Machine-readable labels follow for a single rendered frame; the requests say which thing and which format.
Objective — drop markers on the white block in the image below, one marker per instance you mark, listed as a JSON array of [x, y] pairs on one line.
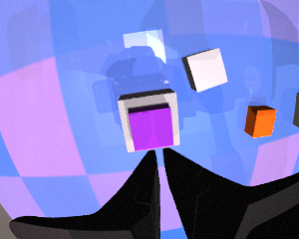
[[205, 69]]

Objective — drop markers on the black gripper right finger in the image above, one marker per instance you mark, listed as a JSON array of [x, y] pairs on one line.
[[213, 207]]

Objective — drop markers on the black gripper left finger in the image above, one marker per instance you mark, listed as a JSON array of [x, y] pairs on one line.
[[132, 213]]

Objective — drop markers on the purple button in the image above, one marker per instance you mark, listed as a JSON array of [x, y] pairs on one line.
[[150, 119]]

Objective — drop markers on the orange block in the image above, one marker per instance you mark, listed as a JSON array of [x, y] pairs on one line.
[[260, 120]]

